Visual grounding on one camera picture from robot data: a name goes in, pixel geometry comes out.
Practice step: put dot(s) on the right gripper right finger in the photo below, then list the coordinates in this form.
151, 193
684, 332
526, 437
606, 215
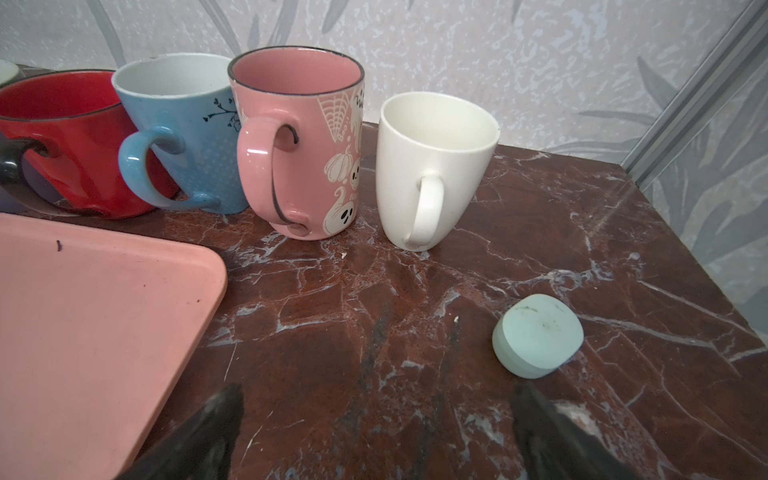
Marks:
554, 447

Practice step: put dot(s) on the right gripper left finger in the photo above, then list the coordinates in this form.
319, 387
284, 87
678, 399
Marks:
202, 447

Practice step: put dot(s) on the pink plastic tray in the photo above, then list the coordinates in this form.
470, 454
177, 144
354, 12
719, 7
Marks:
96, 329

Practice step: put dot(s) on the white mug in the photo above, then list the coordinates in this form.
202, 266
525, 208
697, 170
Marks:
432, 152

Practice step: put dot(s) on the pink mug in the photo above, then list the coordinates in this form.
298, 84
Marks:
299, 148

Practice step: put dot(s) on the blue mug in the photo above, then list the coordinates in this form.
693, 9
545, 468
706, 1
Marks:
183, 155

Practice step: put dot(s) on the red mug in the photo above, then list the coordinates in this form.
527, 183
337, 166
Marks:
60, 151

